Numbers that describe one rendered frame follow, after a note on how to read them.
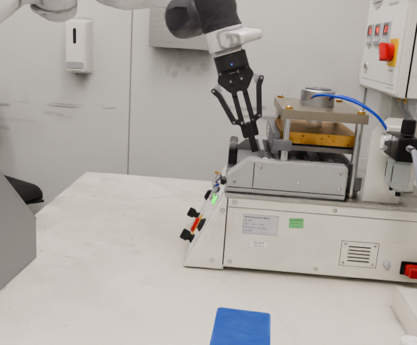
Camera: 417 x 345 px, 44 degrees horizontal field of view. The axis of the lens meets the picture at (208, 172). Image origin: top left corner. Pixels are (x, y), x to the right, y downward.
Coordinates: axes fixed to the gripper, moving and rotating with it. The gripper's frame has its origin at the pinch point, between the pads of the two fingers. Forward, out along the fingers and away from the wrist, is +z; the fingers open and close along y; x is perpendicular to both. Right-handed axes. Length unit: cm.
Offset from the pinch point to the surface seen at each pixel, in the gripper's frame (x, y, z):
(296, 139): 10.2, -9.3, 1.5
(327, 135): 10.2, -16.1, 2.4
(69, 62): -134, 80, -37
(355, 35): -144, -59, -11
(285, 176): 16.2, -5.0, 7.2
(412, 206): 16.3, -28.9, 20.4
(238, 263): 16.9, 9.5, 23.4
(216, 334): 42, 14, 24
